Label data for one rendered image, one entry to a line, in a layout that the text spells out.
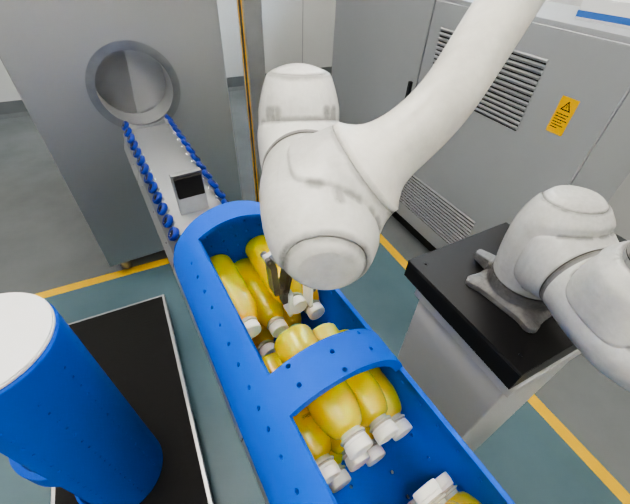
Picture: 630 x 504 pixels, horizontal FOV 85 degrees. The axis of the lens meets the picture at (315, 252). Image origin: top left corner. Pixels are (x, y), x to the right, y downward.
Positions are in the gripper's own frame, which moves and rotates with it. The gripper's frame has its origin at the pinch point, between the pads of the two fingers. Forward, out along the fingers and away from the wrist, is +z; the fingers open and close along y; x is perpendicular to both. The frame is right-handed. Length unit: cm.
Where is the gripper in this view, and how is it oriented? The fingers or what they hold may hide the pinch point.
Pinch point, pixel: (298, 296)
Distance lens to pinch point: 69.1
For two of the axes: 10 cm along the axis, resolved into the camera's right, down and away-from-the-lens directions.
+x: 5.1, 6.0, -6.2
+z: -0.4, 7.3, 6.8
